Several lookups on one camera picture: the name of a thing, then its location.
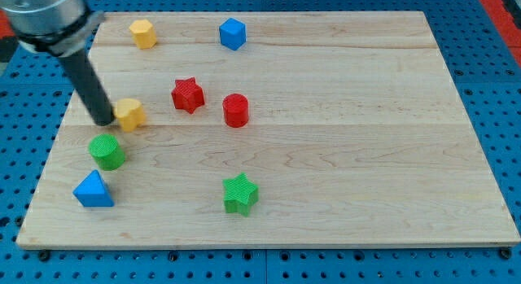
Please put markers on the blue triangle block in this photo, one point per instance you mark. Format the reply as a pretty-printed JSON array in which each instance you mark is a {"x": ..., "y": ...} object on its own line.
[{"x": 92, "y": 192}]

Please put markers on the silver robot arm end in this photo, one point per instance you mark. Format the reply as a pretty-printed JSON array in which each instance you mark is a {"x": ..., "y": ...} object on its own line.
[{"x": 57, "y": 27}]

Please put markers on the red cylinder block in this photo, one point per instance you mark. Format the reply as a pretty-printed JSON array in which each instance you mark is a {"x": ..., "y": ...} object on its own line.
[{"x": 235, "y": 110}]

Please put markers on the yellow heart block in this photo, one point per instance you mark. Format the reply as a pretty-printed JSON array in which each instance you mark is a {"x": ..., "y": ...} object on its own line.
[{"x": 129, "y": 113}]

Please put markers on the green cylinder block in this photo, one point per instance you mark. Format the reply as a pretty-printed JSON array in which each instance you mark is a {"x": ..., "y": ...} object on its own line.
[{"x": 106, "y": 152}]

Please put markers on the green star block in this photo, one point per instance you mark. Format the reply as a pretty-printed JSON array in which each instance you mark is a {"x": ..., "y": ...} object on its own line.
[{"x": 240, "y": 194}]

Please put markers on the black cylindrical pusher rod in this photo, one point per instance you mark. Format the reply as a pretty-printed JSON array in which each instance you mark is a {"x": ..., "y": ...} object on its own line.
[{"x": 86, "y": 83}]

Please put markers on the blue cube block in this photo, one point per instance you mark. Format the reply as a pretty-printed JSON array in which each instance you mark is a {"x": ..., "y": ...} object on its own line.
[{"x": 233, "y": 33}]

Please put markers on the wooden board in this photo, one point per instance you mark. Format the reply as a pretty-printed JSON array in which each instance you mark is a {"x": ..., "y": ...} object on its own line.
[{"x": 357, "y": 138}]

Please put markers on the yellow hexagon block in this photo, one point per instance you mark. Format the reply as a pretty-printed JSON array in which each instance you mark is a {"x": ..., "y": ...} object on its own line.
[{"x": 143, "y": 34}]

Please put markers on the red star block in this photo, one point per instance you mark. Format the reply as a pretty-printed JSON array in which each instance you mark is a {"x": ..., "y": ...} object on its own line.
[{"x": 187, "y": 95}]

